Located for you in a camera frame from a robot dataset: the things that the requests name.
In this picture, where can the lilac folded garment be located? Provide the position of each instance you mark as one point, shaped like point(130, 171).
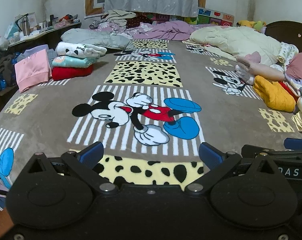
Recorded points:
point(33, 50)

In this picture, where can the yellow plush toy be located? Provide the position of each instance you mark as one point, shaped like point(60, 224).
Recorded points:
point(248, 24)

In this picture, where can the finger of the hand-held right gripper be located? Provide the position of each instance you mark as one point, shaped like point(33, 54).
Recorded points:
point(296, 144)
point(290, 154)

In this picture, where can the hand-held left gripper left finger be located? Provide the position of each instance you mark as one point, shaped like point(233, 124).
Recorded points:
point(92, 153)

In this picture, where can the white floral garment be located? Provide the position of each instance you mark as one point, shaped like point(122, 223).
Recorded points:
point(288, 51)

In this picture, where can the yellow knitted garment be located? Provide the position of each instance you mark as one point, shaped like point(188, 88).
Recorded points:
point(273, 92)

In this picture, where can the white panda sweater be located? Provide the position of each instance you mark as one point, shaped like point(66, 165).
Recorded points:
point(73, 48)

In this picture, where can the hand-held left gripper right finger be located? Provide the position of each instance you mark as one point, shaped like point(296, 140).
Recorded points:
point(210, 155)

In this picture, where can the purple duvet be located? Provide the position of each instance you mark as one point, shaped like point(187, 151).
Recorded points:
point(170, 30)

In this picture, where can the printed cartoon blanket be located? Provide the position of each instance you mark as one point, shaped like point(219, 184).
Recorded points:
point(66, 92)

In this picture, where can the dark maroon garment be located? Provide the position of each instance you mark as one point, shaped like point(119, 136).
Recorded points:
point(137, 21)

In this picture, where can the cream quilt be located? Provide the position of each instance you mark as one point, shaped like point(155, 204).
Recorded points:
point(235, 40)

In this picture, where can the beige crumpled blanket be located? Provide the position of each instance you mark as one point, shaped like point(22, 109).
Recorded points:
point(116, 14)

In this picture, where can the colourful foam play mat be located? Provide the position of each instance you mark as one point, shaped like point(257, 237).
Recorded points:
point(215, 17)

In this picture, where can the dark wooden desk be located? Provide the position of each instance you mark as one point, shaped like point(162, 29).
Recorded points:
point(53, 36)

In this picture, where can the pink folded garment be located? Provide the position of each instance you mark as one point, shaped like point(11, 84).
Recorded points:
point(32, 70)

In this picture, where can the grey quilt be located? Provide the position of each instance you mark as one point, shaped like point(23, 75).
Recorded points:
point(96, 38)

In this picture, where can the mint folded garment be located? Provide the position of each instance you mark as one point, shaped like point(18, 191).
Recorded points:
point(71, 61)

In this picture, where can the red folded garment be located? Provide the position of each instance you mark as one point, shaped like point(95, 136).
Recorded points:
point(71, 73)

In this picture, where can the dark wooden headboard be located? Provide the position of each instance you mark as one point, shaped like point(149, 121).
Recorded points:
point(290, 32)

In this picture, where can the pink pillow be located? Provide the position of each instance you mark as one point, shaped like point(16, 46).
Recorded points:
point(299, 66)

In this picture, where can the white crumpled clothes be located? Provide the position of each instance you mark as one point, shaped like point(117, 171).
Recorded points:
point(243, 73)

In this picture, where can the dark clothes pile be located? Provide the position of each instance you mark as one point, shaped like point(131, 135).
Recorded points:
point(6, 66)

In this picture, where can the steel thermos bottle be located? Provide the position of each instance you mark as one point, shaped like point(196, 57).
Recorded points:
point(25, 26)

